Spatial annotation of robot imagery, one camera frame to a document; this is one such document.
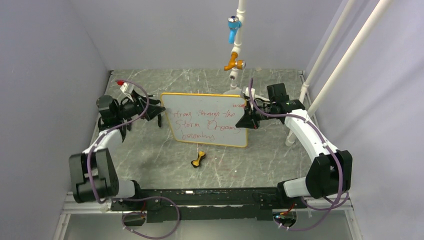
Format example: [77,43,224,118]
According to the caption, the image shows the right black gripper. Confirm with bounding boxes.
[236,99,276,130]

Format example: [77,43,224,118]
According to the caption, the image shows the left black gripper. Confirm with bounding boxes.
[115,89,165,122]

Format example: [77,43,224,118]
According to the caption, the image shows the yellow-framed whiteboard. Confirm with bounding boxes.
[160,92,248,148]

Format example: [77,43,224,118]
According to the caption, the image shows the yellow black eraser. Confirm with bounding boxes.
[190,151,206,168]

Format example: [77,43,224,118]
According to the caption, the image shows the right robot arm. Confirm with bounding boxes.
[235,83,353,208]

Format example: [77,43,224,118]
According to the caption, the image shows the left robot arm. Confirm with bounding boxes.
[68,91,166,210]

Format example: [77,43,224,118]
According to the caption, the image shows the metal whiteboard stand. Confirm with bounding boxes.
[148,95,162,128]

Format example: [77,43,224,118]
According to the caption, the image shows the blue valve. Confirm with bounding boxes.
[227,15,242,44]

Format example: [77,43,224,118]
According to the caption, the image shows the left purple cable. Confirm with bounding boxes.
[86,80,181,240]

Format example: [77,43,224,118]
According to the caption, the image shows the purple cable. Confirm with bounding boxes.
[86,80,181,240]
[247,77,350,232]

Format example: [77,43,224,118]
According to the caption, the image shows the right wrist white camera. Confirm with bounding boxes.
[241,86,256,109]

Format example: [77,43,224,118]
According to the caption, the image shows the wrist white camera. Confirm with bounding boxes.
[241,86,256,109]
[116,80,134,100]

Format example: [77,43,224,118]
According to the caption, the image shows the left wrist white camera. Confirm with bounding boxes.
[116,80,134,100]

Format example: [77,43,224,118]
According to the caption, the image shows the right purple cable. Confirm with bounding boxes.
[247,77,350,232]

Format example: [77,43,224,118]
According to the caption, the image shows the white PVC pipe frame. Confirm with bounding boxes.
[229,0,393,148]

